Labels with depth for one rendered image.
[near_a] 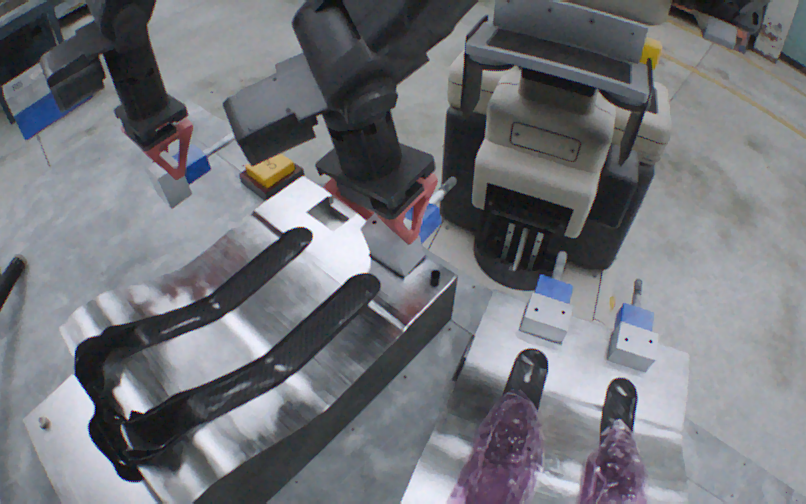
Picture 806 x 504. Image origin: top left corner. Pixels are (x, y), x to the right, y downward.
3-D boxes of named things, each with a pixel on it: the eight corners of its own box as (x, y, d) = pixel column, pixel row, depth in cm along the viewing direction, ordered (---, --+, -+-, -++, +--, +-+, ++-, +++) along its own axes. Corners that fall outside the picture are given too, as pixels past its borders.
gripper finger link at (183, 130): (166, 199, 51) (139, 138, 44) (144, 177, 54) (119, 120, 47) (209, 169, 55) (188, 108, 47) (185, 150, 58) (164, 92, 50)
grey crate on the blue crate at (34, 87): (75, 61, 264) (69, 45, 253) (85, 73, 246) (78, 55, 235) (9, 102, 235) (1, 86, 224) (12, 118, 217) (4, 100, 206)
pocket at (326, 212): (334, 213, 62) (331, 193, 59) (362, 232, 60) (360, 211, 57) (309, 232, 60) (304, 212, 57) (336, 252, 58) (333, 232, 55)
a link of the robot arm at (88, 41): (146, 5, 33) (119, -36, 34) (35, 62, 28) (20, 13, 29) (158, 83, 44) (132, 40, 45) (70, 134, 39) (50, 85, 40)
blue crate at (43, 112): (83, 84, 280) (74, 60, 264) (95, 97, 262) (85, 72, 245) (19, 124, 251) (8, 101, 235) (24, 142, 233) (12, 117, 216)
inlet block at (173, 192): (229, 144, 64) (220, 114, 60) (247, 157, 62) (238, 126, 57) (156, 194, 57) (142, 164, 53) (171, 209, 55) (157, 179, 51)
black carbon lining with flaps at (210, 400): (300, 231, 58) (287, 174, 51) (395, 301, 51) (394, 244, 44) (83, 408, 41) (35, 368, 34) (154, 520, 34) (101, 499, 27)
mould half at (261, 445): (312, 221, 69) (298, 149, 58) (451, 318, 58) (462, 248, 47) (49, 437, 44) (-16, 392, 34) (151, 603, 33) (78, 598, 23)
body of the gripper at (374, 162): (393, 216, 40) (372, 149, 34) (318, 178, 45) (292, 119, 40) (439, 171, 42) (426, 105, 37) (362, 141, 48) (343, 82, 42)
